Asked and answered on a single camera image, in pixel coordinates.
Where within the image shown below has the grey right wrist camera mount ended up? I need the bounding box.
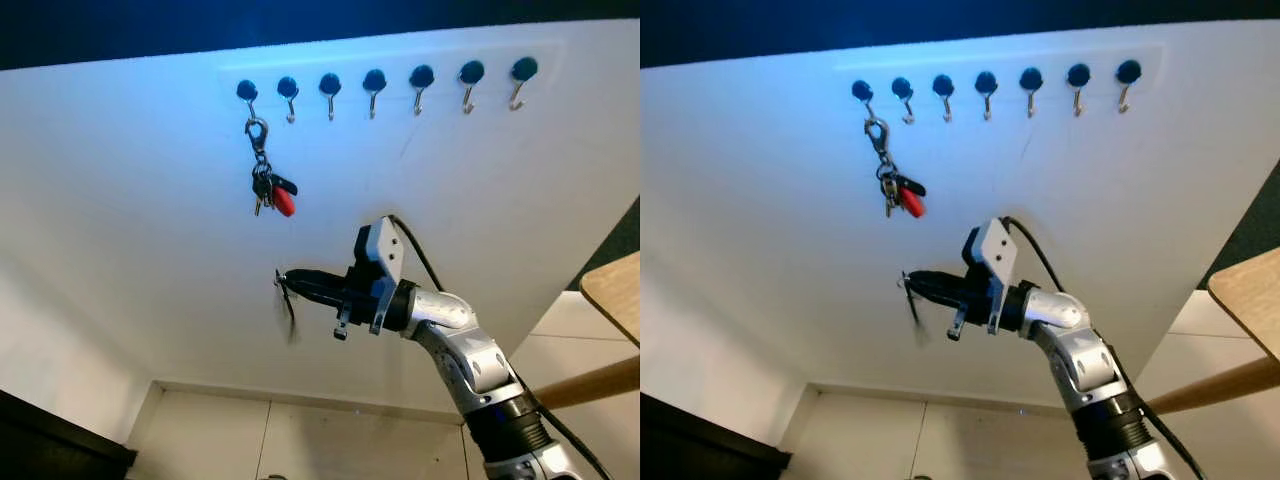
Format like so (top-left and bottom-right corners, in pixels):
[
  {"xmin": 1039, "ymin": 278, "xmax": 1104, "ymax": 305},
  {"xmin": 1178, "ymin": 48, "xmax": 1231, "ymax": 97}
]
[
  {"xmin": 352, "ymin": 217, "xmax": 408, "ymax": 337},
  {"xmin": 965, "ymin": 218, "xmax": 1020, "ymax": 337}
]

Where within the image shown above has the white board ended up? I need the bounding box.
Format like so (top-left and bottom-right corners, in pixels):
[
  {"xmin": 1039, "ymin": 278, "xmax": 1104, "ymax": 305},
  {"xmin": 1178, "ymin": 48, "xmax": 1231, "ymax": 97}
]
[
  {"xmin": 0, "ymin": 18, "xmax": 641, "ymax": 417},
  {"xmin": 640, "ymin": 18, "xmax": 1280, "ymax": 413}
]

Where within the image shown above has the light wooden table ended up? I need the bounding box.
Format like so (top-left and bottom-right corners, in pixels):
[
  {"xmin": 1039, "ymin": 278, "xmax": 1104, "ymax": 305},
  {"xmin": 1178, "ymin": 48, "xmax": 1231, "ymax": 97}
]
[
  {"xmin": 1144, "ymin": 257, "xmax": 1280, "ymax": 417},
  {"xmin": 534, "ymin": 251, "xmax": 641, "ymax": 412}
]

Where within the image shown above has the black rug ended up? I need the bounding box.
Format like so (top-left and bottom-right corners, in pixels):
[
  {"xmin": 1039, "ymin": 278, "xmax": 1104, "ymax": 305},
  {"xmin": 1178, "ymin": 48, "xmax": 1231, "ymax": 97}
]
[
  {"xmin": 564, "ymin": 194, "xmax": 641, "ymax": 293},
  {"xmin": 1194, "ymin": 184, "xmax": 1280, "ymax": 293}
]

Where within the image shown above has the black cabinet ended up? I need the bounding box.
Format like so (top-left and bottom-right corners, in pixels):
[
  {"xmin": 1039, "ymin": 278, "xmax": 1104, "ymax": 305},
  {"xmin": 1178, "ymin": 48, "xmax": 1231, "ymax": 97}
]
[
  {"xmin": 640, "ymin": 391, "xmax": 747, "ymax": 480},
  {"xmin": 0, "ymin": 387, "xmax": 137, "ymax": 480}
]

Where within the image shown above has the key bunch with red fob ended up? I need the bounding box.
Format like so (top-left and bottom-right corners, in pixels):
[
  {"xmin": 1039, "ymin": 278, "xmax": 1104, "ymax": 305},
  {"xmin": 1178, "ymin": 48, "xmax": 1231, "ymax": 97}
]
[
  {"xmin": 865, "ymin": 116, "xmax": 928, "ymax": 220},
  {"xmin": 245, "ymin": 116, "xmax": 300, "ymax": 220}
]

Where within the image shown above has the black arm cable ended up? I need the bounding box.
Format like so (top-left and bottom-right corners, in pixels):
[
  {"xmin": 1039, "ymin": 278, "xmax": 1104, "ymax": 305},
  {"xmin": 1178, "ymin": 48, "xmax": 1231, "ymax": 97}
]
[
  {"xmin": 387, "ymin": 213, "xmax": 612, "ymax": 480},
  {"xmin": 999, "ymin": 214, "xmax": 1207, "ymax": 480}
]

